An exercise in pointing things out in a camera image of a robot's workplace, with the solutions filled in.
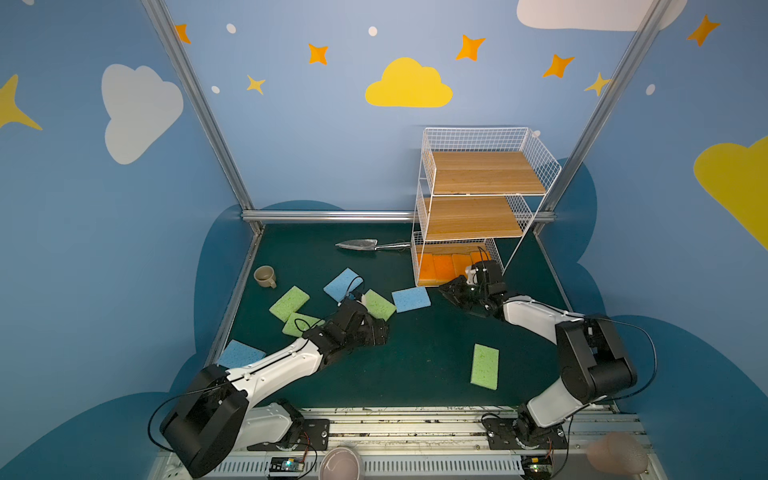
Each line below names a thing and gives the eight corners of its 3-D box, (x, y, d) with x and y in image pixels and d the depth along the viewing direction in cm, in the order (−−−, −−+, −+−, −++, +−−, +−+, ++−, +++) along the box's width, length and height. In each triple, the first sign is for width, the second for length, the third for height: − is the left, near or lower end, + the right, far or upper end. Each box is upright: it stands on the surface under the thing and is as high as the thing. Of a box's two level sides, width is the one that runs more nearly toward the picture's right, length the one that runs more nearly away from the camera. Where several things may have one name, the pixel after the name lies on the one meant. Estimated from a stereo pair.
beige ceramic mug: (255, 288, 104) (250, 280, 100) (260, 273, 108) (256, 265, 104) (275, 288, 104) (271, 280, 100) (280, 273, 108) (276, 265, 104)
